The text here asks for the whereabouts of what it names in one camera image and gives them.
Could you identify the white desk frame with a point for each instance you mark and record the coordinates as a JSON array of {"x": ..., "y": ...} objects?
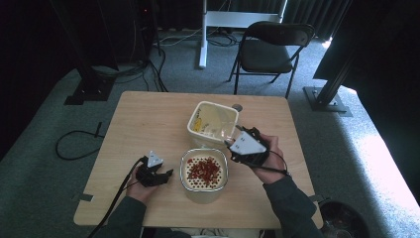
[{"x": 231, "y": 19}]

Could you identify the grey tape strip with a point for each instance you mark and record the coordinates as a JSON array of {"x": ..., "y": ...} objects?
[
  {"x": 82, "y": 197},
  {"x": 318, "y": 198}
]

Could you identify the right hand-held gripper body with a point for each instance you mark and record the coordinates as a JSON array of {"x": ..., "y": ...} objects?
[{"x": 249, "y": 148}]

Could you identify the black round bin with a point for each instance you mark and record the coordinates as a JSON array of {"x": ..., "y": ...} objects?
[{"x": 343, "y": 219}]

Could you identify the black metal stand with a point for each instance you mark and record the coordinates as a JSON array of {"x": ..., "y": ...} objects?
[
  {"x": 90, "y": 87},
  {"x": 325, "y": 99}
]

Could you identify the black equipment tower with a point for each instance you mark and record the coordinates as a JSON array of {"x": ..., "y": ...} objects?
[{"x": 143, "y": 29}]

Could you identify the person's right hand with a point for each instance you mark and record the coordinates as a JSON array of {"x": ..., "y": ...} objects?
[{"x": 275, "y": 165}]

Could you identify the person's left hand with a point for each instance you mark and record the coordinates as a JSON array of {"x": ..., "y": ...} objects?
[{"x": 140, "y": 193}]

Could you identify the yellow scrap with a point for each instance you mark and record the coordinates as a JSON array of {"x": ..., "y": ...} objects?
[{"x": 197, "y": 125}]

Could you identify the white crumpled scrap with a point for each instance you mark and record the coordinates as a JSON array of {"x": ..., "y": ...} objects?
[{"x": 208, "y": 128}]

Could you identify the glass container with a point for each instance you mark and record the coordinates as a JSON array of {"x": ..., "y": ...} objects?
[{"x": 203, "y": 196}]

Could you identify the pile of red chopped pieces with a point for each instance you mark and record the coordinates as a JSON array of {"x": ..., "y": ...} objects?
[{"x": 204, "y": 170}]

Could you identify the black folding chair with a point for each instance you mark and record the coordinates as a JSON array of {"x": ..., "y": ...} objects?
[{"x": 264, "y": 54}]

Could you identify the small grey disc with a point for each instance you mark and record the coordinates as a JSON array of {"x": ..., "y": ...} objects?
[{"x": 237, "y": 107}]

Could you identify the white perforated strainer insert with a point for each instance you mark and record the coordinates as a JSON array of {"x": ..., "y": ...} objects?
[{"x": 191, "y": 180}]

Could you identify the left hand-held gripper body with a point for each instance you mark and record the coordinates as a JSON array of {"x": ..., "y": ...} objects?
[{"x": 148, "y": 172}]

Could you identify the cream plastic bin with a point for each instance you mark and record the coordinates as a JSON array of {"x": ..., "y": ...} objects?
[{"x": 211, "y": 140}]

